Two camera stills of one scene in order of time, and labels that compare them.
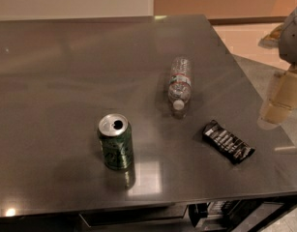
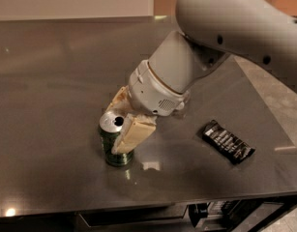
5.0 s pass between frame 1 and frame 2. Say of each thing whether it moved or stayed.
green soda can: stayed
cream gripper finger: moved
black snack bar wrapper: stayed
